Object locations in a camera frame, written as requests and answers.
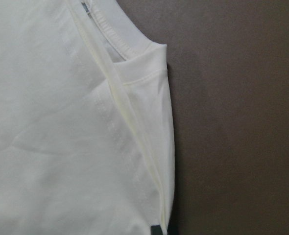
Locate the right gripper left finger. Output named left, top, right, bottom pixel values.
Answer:
left=150, top=225, right=161, bottom=235

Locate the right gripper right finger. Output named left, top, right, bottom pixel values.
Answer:
left=168, top=216, right=178, bottom=235

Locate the cream long-sleeve cat shirt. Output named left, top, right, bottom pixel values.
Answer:
left=0, top=0, right=174, bottom=235

